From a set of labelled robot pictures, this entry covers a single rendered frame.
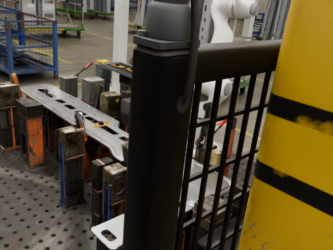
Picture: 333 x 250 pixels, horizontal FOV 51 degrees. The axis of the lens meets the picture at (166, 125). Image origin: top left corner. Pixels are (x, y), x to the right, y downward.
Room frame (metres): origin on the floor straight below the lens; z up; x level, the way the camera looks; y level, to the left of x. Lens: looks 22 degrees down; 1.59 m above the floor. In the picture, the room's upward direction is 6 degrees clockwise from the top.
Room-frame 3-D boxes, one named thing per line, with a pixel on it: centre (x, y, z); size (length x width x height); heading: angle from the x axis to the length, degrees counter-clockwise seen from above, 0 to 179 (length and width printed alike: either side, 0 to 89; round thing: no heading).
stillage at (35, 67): (5.74, 2.60, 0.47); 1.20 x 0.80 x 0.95; 48
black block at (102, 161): (1.09, 0.21, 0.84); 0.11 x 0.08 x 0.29; 135
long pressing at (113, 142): (1.42, 0.31, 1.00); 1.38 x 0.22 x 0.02; 45
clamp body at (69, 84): (1.94, 0.59, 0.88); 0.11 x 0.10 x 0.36; 135
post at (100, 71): (1.99, 0.40, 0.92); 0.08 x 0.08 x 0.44; 45
